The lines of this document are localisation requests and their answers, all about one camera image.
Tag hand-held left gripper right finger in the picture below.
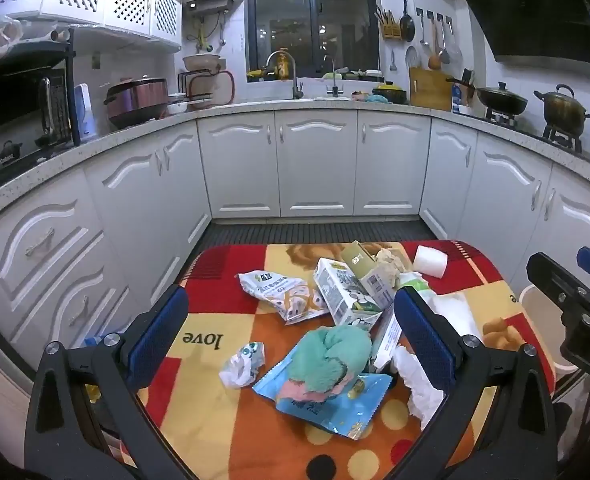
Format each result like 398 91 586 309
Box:
394 287 560 480

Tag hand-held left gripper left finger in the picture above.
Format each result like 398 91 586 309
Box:
25 284 190 480

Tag white round bin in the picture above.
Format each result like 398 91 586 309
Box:
519 284 582 373

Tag white tissue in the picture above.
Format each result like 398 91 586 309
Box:
391 345 448 421

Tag beige paper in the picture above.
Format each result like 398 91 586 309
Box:
375 247 408 286

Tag white orange snack bag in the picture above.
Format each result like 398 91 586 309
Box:
237 270 330 326

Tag blue snack packet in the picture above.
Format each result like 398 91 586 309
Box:
252 345 393 440

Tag long white box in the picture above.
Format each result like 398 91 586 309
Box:
370 305 406 371

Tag green white tissue pack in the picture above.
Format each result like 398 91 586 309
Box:
397 270 430 293

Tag small crumpled white wrapper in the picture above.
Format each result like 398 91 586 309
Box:
219 341 266 388

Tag teal cloth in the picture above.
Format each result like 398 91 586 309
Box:
290 325 373 406

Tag white green milk carton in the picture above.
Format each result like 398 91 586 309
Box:
313 257 383 330

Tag olive green carton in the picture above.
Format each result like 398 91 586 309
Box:
341 241 398 306

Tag printed patchwork blanket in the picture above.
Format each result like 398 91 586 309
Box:
135 240 558 480

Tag black gas stove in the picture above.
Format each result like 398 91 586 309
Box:
455 109 590 167

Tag metal stockpot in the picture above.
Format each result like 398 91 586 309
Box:
534 84 590 139

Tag black wok with lid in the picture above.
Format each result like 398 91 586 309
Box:
446 77 528 117

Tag white lower kitchen cabinets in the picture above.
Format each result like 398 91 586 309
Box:
0 107 590 411

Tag white kitchen cabinets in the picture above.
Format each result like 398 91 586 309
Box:
0 0 183 53
0 107 590 411

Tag wooden cutting board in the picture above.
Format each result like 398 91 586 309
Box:
409 66 453 111

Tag dark red rice cooker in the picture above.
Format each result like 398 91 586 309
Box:
104 77 170 130

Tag blue white kettle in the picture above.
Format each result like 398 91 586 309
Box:
73 84 98 141

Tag black pot with yellow lid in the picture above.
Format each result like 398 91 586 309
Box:
372 81 408 105

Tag hanging steel skimmer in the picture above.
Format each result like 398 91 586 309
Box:
437 12 464 66

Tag small steel tap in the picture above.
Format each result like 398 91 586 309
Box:
325 57 340 98

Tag black range hood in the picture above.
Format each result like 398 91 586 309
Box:
450 0 590 68

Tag beige basin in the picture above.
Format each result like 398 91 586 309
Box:
183 53 224 73

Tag black microwave oven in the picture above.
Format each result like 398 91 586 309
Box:
0 60 72 147

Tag hanging steel ladle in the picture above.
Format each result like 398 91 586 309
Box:
416 9 433 61

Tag steel kitchen faucet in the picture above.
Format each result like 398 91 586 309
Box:
266 50 304 101

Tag yellow bottle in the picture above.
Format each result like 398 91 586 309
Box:
276 49 296 81

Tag hanging black frying pan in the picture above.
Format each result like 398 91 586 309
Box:
400 0 416 43

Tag yellow utensil holder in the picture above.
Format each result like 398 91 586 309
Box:
376 6 403 41

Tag dark kitchen window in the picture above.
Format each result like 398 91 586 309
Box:
247 0 380 80

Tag white water heater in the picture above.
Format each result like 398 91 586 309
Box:
185 0 230 14

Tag white upper kitchen cabinets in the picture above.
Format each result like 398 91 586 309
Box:
0 0 183 53

